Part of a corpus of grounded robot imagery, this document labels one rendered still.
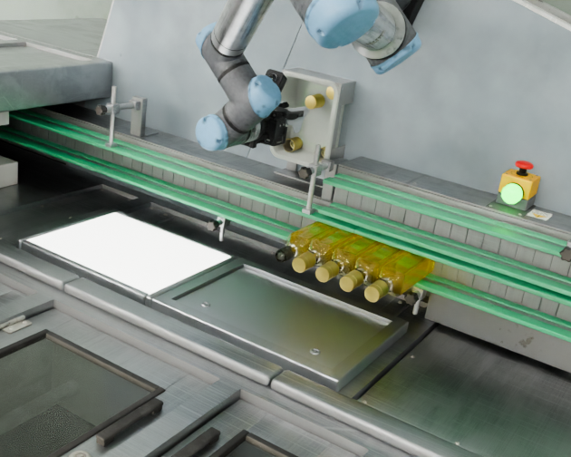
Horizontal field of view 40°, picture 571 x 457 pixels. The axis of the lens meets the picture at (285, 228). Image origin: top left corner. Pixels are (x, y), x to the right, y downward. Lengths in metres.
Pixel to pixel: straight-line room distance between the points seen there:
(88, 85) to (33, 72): 0.21
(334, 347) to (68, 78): 1.16
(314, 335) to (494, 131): 0.63
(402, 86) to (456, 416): 0.80
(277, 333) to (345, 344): 0.14
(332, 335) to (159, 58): 1.04
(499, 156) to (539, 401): 0.56
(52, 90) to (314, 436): 1.30
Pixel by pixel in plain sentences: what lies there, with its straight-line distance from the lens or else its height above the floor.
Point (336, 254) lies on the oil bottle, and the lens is 1.69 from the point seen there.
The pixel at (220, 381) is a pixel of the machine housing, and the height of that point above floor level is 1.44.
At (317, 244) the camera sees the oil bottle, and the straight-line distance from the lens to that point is 1.72.
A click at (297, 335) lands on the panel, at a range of 1.65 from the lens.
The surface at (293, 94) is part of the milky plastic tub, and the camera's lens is 2.03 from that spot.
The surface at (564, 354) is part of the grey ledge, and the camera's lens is 1.81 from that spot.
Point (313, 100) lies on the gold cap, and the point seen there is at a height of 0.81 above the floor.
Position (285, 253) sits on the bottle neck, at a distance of 1.70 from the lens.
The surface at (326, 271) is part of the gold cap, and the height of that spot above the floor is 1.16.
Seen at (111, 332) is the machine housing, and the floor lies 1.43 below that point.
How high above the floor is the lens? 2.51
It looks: 55 degrees down
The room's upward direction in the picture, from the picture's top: 114 degrees counter-clockwise
